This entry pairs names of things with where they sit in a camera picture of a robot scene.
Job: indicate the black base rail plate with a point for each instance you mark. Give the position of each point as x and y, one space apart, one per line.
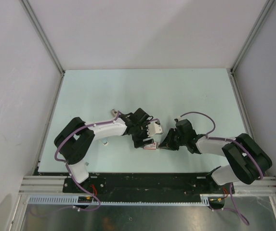
146 187

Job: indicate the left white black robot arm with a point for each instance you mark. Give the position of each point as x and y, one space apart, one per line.
74 141

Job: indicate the beige black stapler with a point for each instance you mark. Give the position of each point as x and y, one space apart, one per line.
114 112

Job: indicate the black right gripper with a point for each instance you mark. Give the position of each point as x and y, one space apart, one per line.
167 143

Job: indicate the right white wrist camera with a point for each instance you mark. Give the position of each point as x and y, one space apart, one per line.
177 119

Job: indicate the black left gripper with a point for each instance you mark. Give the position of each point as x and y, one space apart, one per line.
138 141

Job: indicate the light blue stapler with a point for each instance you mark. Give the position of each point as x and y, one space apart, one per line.
104 142

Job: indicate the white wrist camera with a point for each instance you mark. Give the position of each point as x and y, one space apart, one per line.
177 119
154 128

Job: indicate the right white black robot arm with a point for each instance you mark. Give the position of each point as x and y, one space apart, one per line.
247 161

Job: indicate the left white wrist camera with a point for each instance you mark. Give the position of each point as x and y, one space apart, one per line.
154 128

